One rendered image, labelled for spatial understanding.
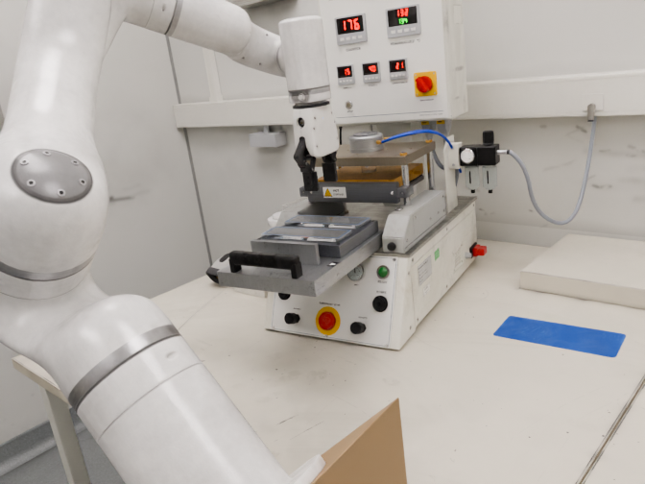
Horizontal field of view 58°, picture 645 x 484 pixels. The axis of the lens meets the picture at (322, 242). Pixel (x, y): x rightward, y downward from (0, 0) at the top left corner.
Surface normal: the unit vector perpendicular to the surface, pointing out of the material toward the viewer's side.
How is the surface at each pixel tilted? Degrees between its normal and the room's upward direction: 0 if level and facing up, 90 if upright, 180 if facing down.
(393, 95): 90
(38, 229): 100
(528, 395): 0
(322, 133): 90
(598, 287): 90
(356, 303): 65
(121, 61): 90
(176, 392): 46
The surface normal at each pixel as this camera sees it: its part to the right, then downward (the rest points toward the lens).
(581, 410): -0.12, -0.95
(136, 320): 0.51, -0.62
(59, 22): 0.39, -0.03
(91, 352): -0.09, -0.21
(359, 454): 0.79, 0.09
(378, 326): -0.51, -0.11
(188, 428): 0.26, -0.47
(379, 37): -0.51, 0.32
